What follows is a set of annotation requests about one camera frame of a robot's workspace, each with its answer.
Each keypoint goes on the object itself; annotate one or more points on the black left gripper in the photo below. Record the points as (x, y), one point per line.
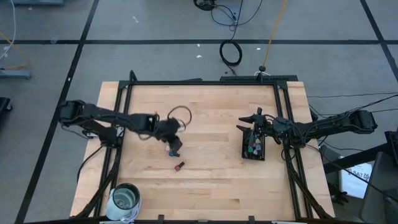
(168, 129)

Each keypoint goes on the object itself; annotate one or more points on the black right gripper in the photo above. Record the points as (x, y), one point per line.
(264, 124)

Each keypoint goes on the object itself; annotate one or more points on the dark teal nail polish bottle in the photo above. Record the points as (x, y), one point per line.
(171, 153)

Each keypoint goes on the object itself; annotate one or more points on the red nail polish bottle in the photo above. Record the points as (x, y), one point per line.
(178, 168)

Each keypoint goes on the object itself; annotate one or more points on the green nail polish bottle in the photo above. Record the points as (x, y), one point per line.
(249, 149)

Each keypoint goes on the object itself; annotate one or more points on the black plastic slotted basket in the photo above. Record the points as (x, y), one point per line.
(253, 159)

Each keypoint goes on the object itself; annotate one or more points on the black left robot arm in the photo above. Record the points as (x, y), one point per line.
(102, 116)

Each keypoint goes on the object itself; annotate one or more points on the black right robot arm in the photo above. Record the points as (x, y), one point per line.
(329, 126)

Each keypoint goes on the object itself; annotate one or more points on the black table clamp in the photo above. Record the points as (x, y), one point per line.
(160, 218)
(251, 219)

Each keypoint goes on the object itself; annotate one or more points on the grey cylindrical cup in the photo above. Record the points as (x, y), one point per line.
(109, 208)

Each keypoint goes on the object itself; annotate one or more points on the black metal beam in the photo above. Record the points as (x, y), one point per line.
(351, 160)

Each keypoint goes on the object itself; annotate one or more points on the black caster foot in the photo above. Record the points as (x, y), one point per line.
(337, 196)

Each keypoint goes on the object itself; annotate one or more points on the white cardboard box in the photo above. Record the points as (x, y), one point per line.
(354, 183)

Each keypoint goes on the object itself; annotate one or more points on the grey floor bar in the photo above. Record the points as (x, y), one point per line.
(15, 73)

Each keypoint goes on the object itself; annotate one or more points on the black floor object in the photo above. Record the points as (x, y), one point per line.
(4, 104)

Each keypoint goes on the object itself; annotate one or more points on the black aluminium table frame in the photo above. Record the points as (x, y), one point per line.
(202, 83)

